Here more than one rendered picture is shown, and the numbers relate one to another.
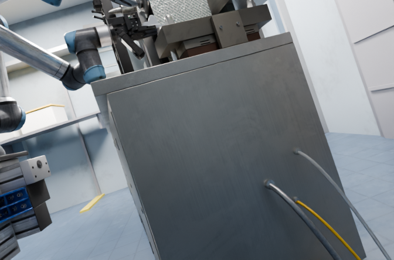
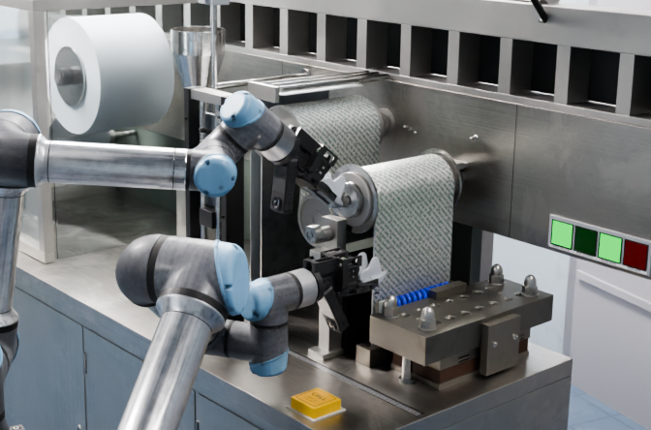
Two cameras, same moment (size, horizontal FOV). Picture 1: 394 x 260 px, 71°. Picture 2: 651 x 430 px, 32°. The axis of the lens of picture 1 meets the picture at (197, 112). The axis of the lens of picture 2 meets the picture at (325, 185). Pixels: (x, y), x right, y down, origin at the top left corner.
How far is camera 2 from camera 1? 1.78 m
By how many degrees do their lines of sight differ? 27
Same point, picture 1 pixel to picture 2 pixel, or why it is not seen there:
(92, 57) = (284, 337)
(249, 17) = (527, 319)
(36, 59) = not seen: hidden behind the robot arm
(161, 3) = (390, 229)
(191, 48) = (446, 368)
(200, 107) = not seen: outside the picture
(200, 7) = (440, 237)
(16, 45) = not seen: hidden behind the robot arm
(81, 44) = (276, 315)
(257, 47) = (531, 385)
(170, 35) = (431, 353)
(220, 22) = (496, 336)
